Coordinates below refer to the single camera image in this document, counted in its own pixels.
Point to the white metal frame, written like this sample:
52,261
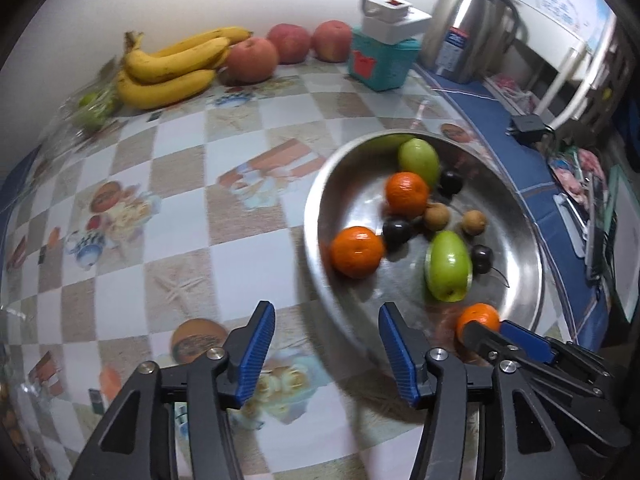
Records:
575,75

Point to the pink printed packet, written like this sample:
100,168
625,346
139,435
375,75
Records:
575,170

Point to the teal plastic box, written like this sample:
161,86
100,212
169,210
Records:
385,65

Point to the red apple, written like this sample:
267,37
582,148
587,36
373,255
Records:
288,42
251,60
331,41

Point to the brown longan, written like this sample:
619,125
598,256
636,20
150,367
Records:
437,216
473,222

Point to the yellow banana bunch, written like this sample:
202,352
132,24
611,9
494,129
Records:
165,72

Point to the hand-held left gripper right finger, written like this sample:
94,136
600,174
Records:
397,355

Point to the clear bag of green fruit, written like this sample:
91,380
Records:
92,110

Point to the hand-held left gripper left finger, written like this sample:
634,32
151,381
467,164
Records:
257,355

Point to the checkered printed table cover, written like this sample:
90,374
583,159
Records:
200,210

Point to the stainless steel thermos jug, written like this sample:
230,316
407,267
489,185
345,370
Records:
470,30

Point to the white power strip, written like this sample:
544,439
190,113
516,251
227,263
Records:
395,20

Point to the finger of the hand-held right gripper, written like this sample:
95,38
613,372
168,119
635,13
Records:
480,339
525,342

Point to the green jujube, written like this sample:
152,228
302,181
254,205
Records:
447,266
419,161

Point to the round steel basin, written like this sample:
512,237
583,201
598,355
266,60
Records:
380,285

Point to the pink plastic bag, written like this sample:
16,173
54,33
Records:
510,89

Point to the black power adapter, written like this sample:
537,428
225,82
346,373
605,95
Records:
527,126

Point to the orange mandarin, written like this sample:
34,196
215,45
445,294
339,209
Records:
356,252
406,193
480,316

